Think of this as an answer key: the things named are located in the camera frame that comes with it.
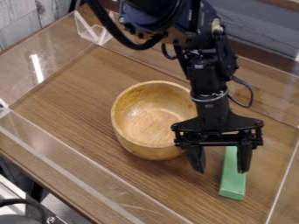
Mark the clear acrylic corner bracket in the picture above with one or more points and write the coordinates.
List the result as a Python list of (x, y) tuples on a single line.
[(94, 33)]

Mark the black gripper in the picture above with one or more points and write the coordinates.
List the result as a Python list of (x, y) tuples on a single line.
[(218, 127)]

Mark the green rectangular block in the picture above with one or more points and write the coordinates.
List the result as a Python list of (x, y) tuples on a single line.
[(233, 181)]

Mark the black metal table bracket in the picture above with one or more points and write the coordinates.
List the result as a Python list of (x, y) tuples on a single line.
[(42, 214)]

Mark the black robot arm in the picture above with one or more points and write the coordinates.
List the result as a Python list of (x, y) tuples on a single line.
[(190, 25)]

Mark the brown wooden bowl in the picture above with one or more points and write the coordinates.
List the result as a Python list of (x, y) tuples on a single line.
[(144, 113)]

